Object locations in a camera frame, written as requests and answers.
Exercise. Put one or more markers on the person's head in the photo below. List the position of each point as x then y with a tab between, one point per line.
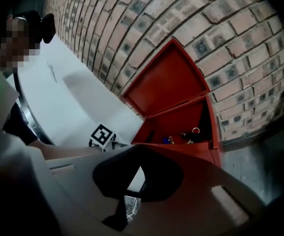
14	45

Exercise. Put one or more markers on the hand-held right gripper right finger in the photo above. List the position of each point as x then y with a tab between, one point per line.
206	195

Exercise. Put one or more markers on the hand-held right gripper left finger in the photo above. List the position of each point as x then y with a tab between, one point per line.
73	181

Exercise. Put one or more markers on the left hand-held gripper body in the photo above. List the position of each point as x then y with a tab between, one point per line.
102	134

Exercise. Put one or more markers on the person's left forearm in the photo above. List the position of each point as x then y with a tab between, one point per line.
65	151

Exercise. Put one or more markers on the metal trim strip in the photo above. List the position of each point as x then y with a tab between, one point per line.
29	112

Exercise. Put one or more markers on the black head-worn camera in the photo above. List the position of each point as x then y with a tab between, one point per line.
43	26

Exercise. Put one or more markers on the red fire extinguisher box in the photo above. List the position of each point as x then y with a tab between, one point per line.
166	82

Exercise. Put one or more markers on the person's white shirt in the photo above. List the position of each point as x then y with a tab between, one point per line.
2	131

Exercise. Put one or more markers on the fire extinguisher valve blue tag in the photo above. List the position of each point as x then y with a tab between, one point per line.
168	140

